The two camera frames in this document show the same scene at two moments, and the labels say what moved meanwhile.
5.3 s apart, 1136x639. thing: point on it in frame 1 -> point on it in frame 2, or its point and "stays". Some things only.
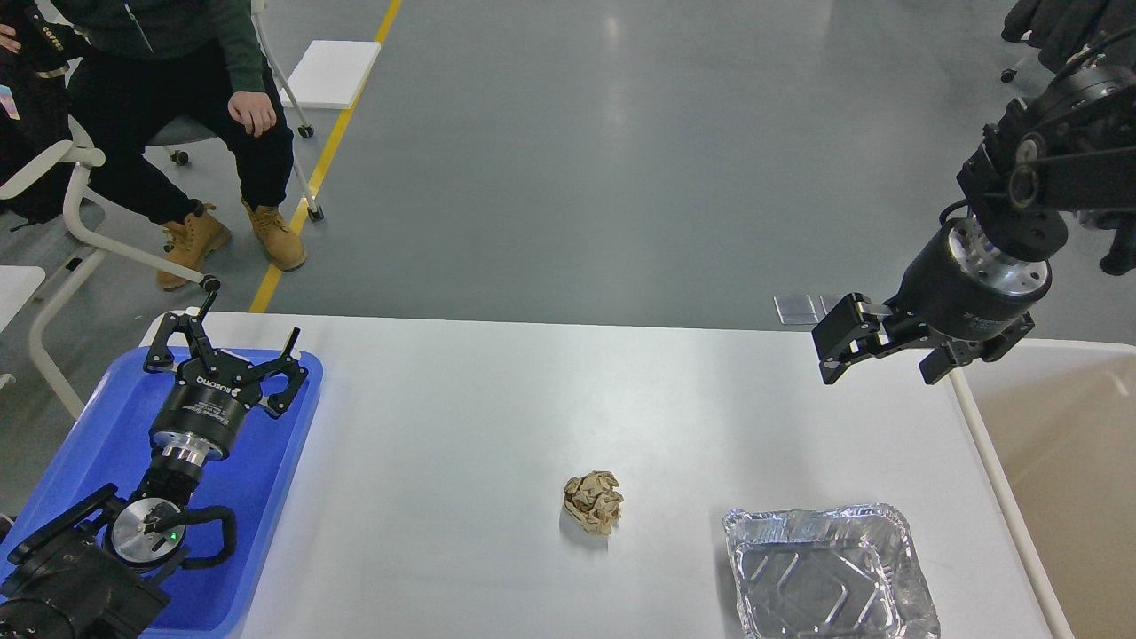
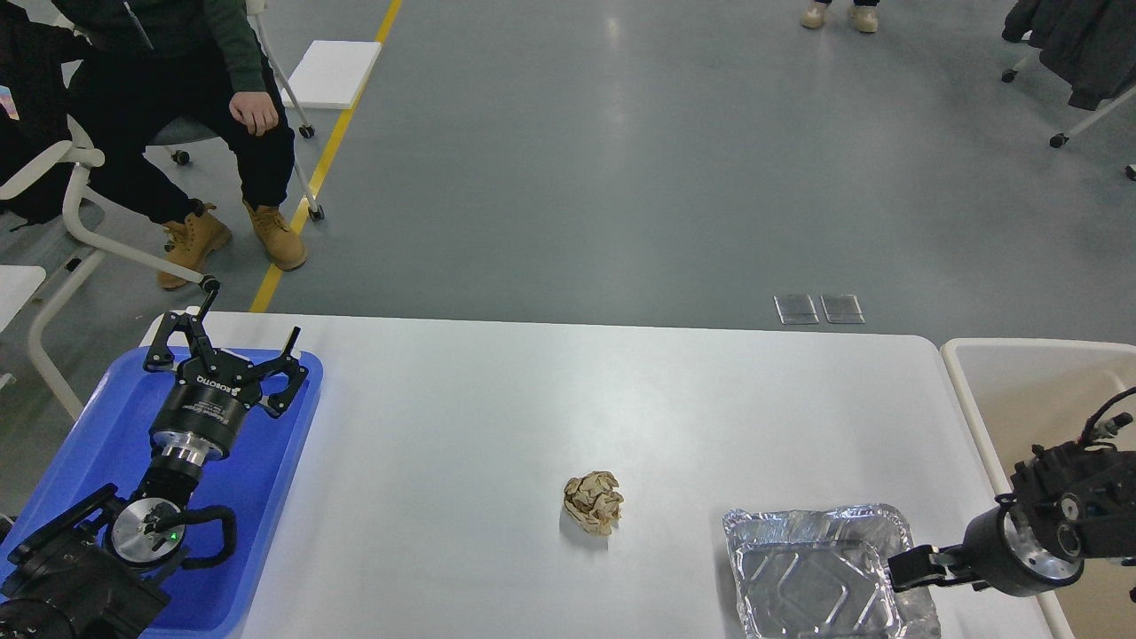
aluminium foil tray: (844, 572) stays
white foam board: (331, 74) stays
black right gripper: (956, 283) -> (995, 553)
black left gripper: (205, 411) stays
